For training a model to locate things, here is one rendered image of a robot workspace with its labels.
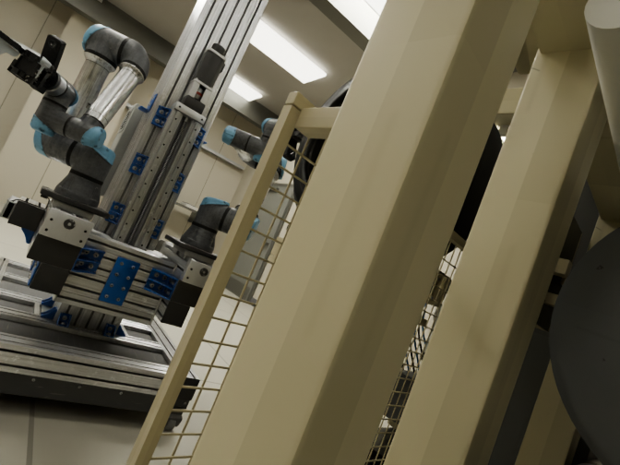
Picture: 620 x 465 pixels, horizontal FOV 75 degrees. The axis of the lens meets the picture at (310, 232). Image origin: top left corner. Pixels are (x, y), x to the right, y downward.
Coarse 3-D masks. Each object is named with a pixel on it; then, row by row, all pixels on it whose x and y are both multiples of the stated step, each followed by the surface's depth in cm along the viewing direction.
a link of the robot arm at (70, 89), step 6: (66, 84) 131; (66, 90) 132; (72, 90) 135; (48, 96) 131; (54, 96) 130; (60, 96) 131; (66, 96) 133; (72, 96) 136; (60, 102) 133; (66, 102) 135; (72, 102) 138
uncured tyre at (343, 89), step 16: (336, 96) 125; (496, 128) 110; (304, 144) 127; (320, 144) 138; (496, 144) 104; (304, 160) 124; (480, 160) 96; (496, 160) 104; (304, 176) 121; (480, 176) 98; (480, 192) 100; (464, 208) 99; (464, 224) 103
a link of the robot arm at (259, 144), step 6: (252, 138) 161; (258, 138) 162; (264, 138) 161; (252, 144) 161; (258, 144) 161; (264, 144) 161; (246, 150) 163; (252, 150) 162; (258, 150) 161; (258, 156) 161
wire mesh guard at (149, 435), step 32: (288, 96) 52; (288, 128) 51; (256, 192) 50; (224, 256) 49; (256, 256) 52; (224, 288) 49; (192, 320) 48; (224, 320) 51; (192, 352) 48; (416, 352) 87; (160, 416) 47; (384, 416) 84
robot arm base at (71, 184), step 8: (72, 176) 144; (80, 176) 144; (88, 176) 145; (64, 184) 143; (72, 184) 143; (80, 184) 143; (88, 184) 145; (96, 184) 147; (56, 192) 142; (64, 192) 141; (72, 192) 142; (80, 192) 143; (88, 192) 145; (96, 192) 148; (80, 200) 143; (88, 200) 145; (96, 200) 149; (96, 208) 150
